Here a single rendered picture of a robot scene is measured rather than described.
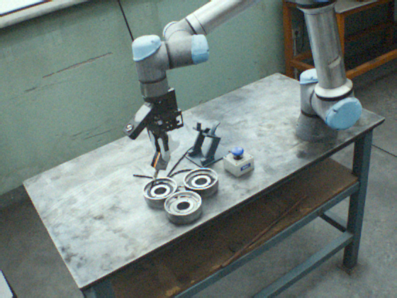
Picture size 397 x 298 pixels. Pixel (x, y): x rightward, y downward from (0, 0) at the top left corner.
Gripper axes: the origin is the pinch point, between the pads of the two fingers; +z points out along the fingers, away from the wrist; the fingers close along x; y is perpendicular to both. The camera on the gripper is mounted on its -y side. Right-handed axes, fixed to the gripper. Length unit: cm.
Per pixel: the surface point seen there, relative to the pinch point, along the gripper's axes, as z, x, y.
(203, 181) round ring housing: 12.1, -4.6, 9.9
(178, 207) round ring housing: 11.6, -9.7, -2.8
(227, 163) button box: 10.0, -5.1, 19.7
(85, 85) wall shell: 34, 154, 33
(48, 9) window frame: -20, 146, 20
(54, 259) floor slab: 93, 90, -32
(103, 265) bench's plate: 13.2, -13.5, -29.7
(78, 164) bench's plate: 13.3, 37.3, -15.2
